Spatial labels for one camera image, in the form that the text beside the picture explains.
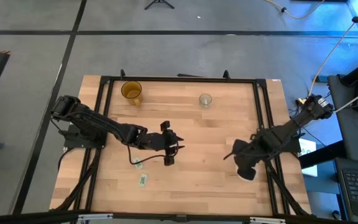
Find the dark grey desk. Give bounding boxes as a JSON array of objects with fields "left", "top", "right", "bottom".
[{"left": 327, "top": 73, "right": 358, "bottom": 162}]

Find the thin white cable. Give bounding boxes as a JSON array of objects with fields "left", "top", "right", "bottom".
[{"left": 308, "top": 0, "right": 358, "bottom": 98}]

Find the clear glass cup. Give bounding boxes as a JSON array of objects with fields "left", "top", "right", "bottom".
[{"left": 198, "top": 93, "right": 213, "bottom": 109}]

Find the black aluminium table frame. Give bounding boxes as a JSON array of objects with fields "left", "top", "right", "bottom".
[{"left": 50, "top": 68, "right": 312, "bottom": 218}]

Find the black tripod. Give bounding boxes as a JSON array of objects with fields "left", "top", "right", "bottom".
[{"left": 144, "top": 0, "right": 175, "bottom": 11}]

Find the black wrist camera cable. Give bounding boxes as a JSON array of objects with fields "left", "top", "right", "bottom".
[{"left": 126, "top": 144, "right": 169, "bottom": 166}]

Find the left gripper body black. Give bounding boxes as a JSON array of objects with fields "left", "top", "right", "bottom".
[{"left": 147, "top": 120, "right": 178, "bottom": 167}]

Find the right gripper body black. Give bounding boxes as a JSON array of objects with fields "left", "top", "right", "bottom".
[{"left": 232, "top": 136, "right": 265, "bottom": 182}]

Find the thick white cable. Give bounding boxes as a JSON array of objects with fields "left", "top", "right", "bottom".
[{"left": 333, "top": 83, "right": 358, "bottom": 113}]

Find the silver metal bracket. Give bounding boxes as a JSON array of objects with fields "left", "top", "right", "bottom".
[
  {"left": 249, "top": 217, "right": 287, "bottom": 224},
  {"left": 78, "top": 213, "right": 114, "bottom": 222}
]

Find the white paper sheet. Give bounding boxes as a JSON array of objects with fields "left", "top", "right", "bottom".
[{"left": 298, "top": 138, "right": 318, "bottom": 177}]

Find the beige cable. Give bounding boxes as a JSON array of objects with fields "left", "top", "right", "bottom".
[{"left": 264, "top": 0, "right": 326, "bottom": 20}]

